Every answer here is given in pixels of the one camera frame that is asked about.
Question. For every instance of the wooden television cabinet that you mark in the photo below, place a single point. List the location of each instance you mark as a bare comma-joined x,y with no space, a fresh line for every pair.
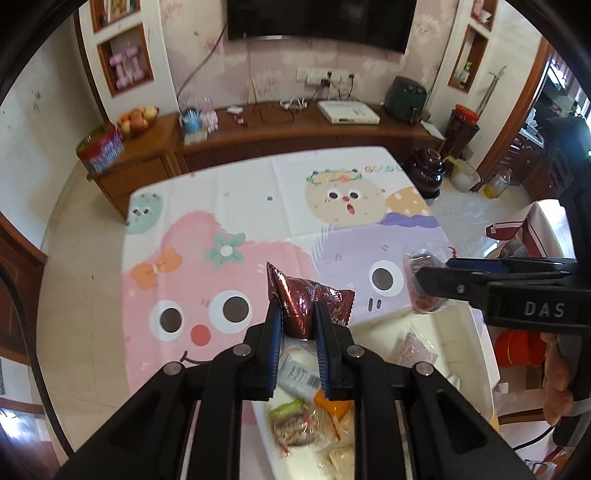
277,143

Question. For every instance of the wall-mounted television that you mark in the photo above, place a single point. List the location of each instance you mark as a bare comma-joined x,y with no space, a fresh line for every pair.
323,21

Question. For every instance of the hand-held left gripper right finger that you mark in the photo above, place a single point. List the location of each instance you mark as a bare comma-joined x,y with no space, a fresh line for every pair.
325,355

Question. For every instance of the purple snack packet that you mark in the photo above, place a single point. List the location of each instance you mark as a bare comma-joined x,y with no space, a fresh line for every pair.
411,353

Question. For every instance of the wooden door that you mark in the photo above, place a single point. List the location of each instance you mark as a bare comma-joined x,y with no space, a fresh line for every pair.
14,277

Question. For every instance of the pink toy figure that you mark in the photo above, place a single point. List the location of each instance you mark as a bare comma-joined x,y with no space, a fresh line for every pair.
208,117

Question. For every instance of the white plastic tray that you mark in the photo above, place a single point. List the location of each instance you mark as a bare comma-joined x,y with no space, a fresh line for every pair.
461,350

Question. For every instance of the white set-top box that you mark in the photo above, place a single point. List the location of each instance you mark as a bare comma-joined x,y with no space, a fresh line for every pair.
348,112

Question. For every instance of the dark ceramic jar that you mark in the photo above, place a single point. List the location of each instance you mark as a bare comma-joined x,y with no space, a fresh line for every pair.
427,173

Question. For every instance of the tall dark jar red lid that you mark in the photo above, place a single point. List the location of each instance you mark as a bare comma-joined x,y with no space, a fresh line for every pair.
461,134

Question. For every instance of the pile of snack packets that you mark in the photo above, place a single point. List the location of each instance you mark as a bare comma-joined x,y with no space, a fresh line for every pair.
295,374

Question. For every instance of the dark green air fryer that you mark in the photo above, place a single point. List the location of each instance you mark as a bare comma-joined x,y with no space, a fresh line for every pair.
406,98

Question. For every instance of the white covered furniture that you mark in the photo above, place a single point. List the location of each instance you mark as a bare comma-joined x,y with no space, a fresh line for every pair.
547,226

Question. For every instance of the pink dumbbell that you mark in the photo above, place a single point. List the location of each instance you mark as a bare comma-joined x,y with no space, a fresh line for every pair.
132,64
119,73

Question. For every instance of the person's right hand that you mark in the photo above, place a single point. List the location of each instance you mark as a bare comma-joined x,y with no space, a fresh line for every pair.
556,378

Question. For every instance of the white mop pole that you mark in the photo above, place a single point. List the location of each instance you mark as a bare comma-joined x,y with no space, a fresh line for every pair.
489,90

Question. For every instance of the red bucket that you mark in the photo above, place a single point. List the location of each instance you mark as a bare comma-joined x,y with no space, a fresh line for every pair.
517,348

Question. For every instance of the yellow liquid bottle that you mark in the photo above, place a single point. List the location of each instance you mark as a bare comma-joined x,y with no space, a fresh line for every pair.
496,187

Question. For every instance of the cartoon printed tablecloth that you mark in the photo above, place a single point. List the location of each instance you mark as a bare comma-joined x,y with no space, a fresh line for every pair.
207,258

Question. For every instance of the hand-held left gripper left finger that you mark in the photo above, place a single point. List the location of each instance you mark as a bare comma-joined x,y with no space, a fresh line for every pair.
274,350

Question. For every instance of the white wall outlet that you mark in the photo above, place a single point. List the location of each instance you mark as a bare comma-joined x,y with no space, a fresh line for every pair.
308,76
339,77

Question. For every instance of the reddish clear-wrapped snack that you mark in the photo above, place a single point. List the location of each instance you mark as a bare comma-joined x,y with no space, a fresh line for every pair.
418,302

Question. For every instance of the fruit bowl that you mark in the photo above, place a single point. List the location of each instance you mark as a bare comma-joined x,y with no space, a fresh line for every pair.
136,122

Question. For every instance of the blue snow globe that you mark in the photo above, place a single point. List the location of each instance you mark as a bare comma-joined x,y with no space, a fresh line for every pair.
189,121

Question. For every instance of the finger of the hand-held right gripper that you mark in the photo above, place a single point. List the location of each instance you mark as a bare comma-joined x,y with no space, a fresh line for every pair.
471,264
443,281

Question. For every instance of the dark red foil packet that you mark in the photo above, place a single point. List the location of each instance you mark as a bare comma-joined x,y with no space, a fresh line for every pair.
300,295

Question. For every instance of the white bucket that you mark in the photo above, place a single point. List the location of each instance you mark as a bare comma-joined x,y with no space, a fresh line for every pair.
464,177

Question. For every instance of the picture frame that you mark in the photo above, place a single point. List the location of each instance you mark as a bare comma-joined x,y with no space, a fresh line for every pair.
122,9

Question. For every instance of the red round tin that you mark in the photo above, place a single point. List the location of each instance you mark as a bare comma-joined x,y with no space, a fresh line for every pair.
99,152

